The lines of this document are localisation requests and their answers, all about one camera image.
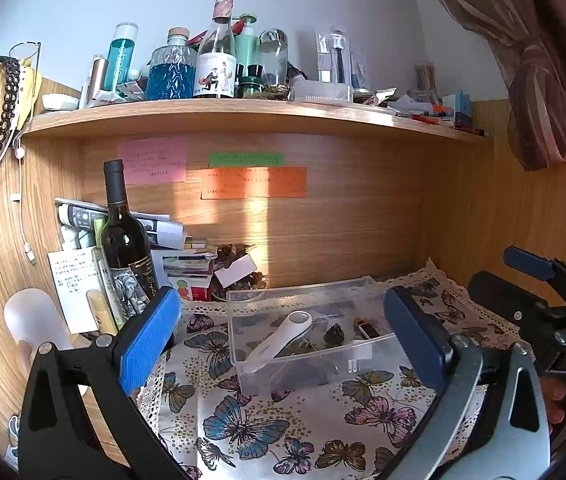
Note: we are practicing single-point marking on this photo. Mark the dark wine bottle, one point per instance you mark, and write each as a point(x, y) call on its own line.
point(122, 240)

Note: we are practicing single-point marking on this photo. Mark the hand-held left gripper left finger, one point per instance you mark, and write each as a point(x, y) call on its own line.
point(148, 341)

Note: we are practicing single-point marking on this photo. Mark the blue cartoon sticker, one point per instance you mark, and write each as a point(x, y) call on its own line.
point(14, 440)

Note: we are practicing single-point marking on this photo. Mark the clear package black tool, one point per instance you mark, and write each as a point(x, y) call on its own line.
point(335, 55)

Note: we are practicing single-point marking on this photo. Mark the wooden shelf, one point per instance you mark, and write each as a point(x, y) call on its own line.
point(243, 115)

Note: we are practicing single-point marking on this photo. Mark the pink sticky note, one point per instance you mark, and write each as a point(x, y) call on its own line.
point(153, 160)

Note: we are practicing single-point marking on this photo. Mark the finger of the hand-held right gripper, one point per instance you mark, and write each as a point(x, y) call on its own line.
point(498, 292)
point(528, 261)

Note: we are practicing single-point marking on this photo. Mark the blue liquid glass bottle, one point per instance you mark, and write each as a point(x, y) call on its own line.
point(170, 77)

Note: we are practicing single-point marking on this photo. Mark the translucent brush box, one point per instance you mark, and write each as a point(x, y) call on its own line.
point(323, 91)

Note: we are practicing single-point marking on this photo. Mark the white handwritten note paper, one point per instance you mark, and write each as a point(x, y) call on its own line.
point(70, 285)

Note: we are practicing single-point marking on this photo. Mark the small brown rectangular case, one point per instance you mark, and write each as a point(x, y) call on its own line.
point(368, 330)

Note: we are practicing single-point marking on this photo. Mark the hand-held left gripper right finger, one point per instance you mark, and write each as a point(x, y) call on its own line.
point(415, 339)

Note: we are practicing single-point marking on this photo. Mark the brown striped curtain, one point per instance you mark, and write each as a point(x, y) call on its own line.
point(528, 60)

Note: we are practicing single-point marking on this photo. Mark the butterfly print tablecloth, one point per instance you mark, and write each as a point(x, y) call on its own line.
point(273, 425)

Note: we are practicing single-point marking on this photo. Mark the person's right hand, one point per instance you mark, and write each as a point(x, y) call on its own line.
point(555, 402)

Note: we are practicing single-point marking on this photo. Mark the beige stick tube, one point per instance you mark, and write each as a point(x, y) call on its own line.
point(100, 312)

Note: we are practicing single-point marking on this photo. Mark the green pump bottle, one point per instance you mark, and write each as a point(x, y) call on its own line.
point(248, 45)

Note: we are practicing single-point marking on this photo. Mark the folded newspaper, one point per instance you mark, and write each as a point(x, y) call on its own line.
point(165, 232)

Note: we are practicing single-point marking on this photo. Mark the clear bottle white label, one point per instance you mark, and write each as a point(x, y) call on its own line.
point(215, 72)

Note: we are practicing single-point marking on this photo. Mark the stack of printed cards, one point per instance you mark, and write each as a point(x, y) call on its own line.
point(188, 260)

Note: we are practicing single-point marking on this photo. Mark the white plastic bottle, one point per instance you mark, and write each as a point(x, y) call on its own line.
point(33, 315)

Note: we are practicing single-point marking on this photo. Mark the red white carton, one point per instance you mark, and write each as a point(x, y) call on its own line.
point(193, 291)

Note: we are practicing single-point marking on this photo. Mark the teal tall bottle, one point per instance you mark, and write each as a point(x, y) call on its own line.
point(120, 60)

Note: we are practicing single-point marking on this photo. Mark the blue pencil sharpener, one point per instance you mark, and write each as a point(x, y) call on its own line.
point(464, 109)

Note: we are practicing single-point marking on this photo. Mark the clear plastic storage box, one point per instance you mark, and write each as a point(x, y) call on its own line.
point(308, 360)

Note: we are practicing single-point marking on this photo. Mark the white eraser box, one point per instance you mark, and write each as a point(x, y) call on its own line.
point(59, 102)

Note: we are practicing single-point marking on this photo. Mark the green sticky note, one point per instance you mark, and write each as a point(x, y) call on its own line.
point(245, 159)

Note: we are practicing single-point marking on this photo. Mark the orange sticky note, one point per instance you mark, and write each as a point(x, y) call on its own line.
point(253, 182)

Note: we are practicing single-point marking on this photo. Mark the dark green ink bottle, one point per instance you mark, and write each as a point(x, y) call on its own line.
point(250, 82)

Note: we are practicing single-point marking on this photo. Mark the glass dome jar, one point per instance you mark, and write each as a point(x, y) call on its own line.
point(273, 60)

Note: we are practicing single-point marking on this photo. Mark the yellow plastic piece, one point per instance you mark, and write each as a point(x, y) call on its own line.
point(30, 95)

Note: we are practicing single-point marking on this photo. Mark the silver metal tube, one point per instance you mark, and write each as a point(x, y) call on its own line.
point(97, 77)

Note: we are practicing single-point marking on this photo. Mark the jar of wooden sticks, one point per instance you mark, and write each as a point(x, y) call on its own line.
point(426, 79)

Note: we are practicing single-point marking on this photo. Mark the grey remote control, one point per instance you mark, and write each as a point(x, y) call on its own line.
point(80, 217)

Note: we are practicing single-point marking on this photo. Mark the white handheld foot file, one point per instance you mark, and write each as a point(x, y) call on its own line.
point(283, 335)

